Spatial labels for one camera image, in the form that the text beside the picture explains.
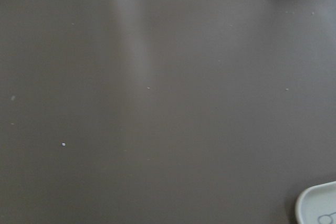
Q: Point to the cream rabbit tray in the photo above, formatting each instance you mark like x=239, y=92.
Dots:
x=316, y=204

